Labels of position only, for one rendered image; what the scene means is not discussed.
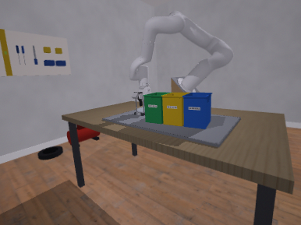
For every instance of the blue open-top bin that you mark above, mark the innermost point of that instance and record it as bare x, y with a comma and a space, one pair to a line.
197, 110

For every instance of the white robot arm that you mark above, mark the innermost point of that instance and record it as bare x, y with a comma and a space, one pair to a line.
174, 23

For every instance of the yellow bin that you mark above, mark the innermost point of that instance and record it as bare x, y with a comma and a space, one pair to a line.
173, 113

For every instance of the green open bin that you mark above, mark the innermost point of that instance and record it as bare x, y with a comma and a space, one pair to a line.
153, 107

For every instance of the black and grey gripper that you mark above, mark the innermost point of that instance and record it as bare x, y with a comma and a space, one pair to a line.
145, 90

